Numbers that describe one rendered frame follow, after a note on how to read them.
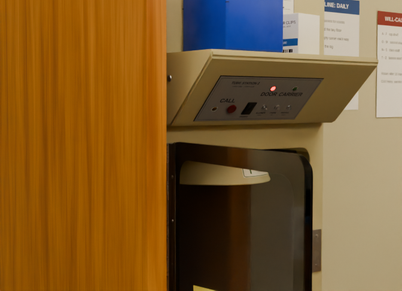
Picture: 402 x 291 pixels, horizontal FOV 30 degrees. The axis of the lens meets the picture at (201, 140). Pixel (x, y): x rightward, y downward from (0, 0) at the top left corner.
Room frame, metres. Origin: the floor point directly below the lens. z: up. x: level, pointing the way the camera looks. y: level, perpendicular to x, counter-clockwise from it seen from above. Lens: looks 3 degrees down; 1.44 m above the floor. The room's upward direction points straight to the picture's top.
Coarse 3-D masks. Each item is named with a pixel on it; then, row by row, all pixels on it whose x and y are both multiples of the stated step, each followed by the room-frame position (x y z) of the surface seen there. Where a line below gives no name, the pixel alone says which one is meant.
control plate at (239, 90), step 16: (224, 80) 0.99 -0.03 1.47; (240, 80) 1.01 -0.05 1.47; (256, 80) 1.02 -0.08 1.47; (272, 80) 1.04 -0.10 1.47; (288, 80) 1.06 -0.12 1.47; (304, 80) 1.08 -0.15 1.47; (320, 80) 1.10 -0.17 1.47; (208, 96) 1.01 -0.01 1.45; (224, 96) 1.02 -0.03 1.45; (240, 96) 1.04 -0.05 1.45; (256, 96) 1.05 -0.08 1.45; (272, 96) 1.07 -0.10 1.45; (288, 96) 1.09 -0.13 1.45; (304, 96) 1.11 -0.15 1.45; (208, 112) 1.03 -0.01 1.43; (224, 112) 1.05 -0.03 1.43; (240, 112) 1.07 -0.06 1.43; (256, 112) 1.08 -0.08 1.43; (272, 112) 1.10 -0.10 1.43; (288, 112) 1.12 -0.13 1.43
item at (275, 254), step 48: (192, 144) 0.97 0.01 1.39; (192, 192) 0.97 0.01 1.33; (240, 192) 0.87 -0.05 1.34; (288, 192) 0.79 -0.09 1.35; (192, 240) 0.97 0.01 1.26; (240, 240) 0.87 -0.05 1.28; (288, 240) 0.79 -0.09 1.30; (192, 288) 0.97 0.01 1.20; (240, 288) 0.87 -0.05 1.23; (288, 288) 0.78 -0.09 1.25
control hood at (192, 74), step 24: (168, 72) 1.02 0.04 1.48; (192, 72) 0.98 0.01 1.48; (216, 72) 0.97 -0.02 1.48; (240, 72) 1.00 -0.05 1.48; (264, 72) 1.02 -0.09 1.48; (288, 72) 1.05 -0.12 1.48; (312, 72) 1.07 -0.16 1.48; (336, 72) 1.10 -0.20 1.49; (360, 72) 1.13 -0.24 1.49; (168, 96) 1.02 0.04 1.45; (192, 96) 0.99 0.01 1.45; (312, 96) 1.12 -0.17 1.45; (336, 96) 1.15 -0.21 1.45; (168, 120) 1.02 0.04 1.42; (192, 120) 1.03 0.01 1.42; (240, 120) 1.08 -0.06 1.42; (264, 120) 1.11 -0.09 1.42; (288, 120) 1.14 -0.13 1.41; (312, 120) 1.17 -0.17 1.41
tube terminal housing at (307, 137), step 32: (320, 0) 1.22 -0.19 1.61; (320, 32) 1.22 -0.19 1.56; (192, 128) 1.07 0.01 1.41; (224, 128) 1.11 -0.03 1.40; (256, 128) 1.14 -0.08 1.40; (288, 128) 1.18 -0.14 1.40; (320, 128) 1.22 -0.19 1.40; (320, 160) 1.22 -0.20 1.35; (320, 192) 1.22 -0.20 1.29; (320, 224) 1.23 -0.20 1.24; (320, 288) 1.23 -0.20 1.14
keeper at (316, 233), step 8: (312, 232) 1.21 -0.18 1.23; (320, 232) 1.22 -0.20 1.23; (312, 240) 1.21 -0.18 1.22; (320, 240) 1.22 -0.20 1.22; (312, 248) 1.21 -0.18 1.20; (320, 248) 1.22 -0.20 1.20; (312, 256) 1.21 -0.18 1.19; (320, 256) 1.22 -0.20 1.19; (312, 264) 1.21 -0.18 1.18; (320, 264) 1.22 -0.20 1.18
